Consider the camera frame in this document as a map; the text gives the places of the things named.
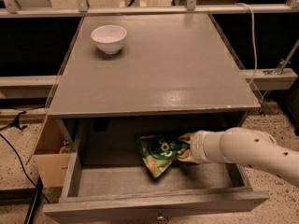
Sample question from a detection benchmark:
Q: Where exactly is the green rice chip bag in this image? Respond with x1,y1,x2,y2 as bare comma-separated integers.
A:
136,135,190,178

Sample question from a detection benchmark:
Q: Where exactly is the grey wooden cabinet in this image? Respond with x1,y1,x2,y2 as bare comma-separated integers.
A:
49,14,259,120

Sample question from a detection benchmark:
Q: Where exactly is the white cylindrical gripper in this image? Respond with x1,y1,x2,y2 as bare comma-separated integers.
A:
178,131,225,163

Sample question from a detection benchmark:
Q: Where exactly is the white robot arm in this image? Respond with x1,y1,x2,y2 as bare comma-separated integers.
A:
178,127,299,187

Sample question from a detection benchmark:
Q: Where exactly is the cardboard box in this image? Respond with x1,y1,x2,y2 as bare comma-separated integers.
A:
32,117,73,188

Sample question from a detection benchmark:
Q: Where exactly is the small packet in box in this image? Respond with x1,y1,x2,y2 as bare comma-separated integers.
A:
59,140,72,154

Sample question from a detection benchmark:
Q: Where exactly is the black bar on floor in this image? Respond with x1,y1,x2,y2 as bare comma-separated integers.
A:
24,178,43,224

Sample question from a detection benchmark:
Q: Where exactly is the white ceramic bowl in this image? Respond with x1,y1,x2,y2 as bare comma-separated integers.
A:
91,25,127,54

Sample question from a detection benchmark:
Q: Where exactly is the white cable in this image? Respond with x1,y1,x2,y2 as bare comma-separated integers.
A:
235,2,259,87

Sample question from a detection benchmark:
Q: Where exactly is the upper metal rail frame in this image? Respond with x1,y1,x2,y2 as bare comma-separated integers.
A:
0,0,299,17

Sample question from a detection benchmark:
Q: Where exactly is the open grey top drawer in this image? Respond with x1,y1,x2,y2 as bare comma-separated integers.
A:
42,113,270,224

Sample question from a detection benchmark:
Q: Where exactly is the black floor cable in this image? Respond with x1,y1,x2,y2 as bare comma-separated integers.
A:
0,133,50,204

